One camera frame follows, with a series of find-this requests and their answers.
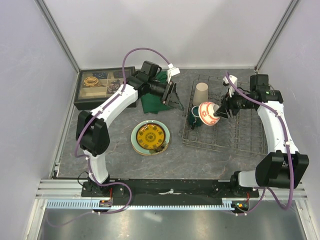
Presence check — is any yellow small plate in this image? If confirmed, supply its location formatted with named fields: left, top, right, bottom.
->
left=136, top=123, right=166, bottom=150

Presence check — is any black compartment box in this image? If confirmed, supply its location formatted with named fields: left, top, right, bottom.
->
left=73, top=66, right=136, bottom=111

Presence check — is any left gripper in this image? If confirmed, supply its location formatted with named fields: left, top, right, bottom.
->
left=148, top=80, right=184, bottom=112

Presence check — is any light green flower plate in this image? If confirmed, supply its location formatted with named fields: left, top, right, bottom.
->
left=130, top=120, right=171, bottom=156

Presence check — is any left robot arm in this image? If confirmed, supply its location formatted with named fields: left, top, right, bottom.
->
left=76, top=61, right=184, bottom=197

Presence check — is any gold bracelet coil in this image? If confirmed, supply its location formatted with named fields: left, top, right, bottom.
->
left=83, top=76, right=100, bottom=88

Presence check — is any grey wire dish rack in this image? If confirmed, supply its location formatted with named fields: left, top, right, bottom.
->
left=181, top=74, right=268, bottom=157

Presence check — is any white orange patterned bowl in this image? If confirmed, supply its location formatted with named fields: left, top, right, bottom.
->
left=198, top=101, right=220, bottom=126

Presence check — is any dark green mug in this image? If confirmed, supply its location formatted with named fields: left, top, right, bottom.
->
left=187, top=105, right=203, bottom=130

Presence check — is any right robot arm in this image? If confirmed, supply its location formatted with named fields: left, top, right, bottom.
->
left=215, top=73, right=310, bottom=197

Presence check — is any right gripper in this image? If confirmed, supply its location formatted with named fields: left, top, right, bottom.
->
left=214, top=86, right=255, bottom=119

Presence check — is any beige ceramic cup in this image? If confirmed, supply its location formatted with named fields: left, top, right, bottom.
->
left=192, top=82, right=209, bottom=106

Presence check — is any green folded t-shirt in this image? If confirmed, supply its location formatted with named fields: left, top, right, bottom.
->
left=140, top=71, right=172, bottom=114

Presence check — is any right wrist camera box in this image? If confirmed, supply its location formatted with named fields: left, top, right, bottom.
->
left=223, top=72, right=238, bottom=98

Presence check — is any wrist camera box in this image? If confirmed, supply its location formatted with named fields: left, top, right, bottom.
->
left=166, top=63, right=180, bottom=84
left=223, top=72, right=238, bottom=98

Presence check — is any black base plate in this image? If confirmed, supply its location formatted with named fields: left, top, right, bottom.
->
left=81, top=178, right=260, bottom=207

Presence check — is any blue white cable duct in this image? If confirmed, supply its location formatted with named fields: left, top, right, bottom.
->
left=46, top=199, right=236, bottom=211

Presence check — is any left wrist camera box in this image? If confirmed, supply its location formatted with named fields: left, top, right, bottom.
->
left=166, top=63, right=180, bottom=84

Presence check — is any beige bird pattern plate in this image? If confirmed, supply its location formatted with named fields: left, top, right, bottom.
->
left=131, top=141, right=169, bottom=156

